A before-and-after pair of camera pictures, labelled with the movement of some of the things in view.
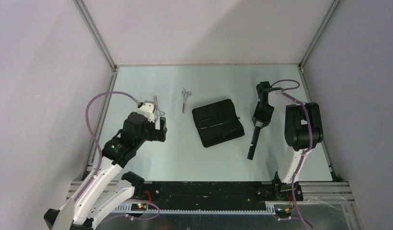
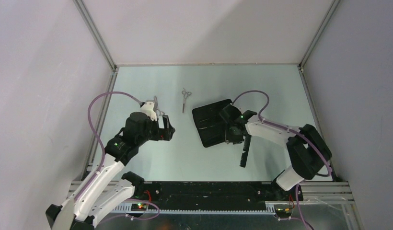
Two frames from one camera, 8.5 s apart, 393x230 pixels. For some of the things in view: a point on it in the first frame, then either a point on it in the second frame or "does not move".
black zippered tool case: x=217 y=123 does not move
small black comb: x=252 y=145 to x=246 y=144
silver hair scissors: x=185 y=94 does not move
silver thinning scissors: x=157 y=112 does not move
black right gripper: x=266 y=120 to x=229 y=138
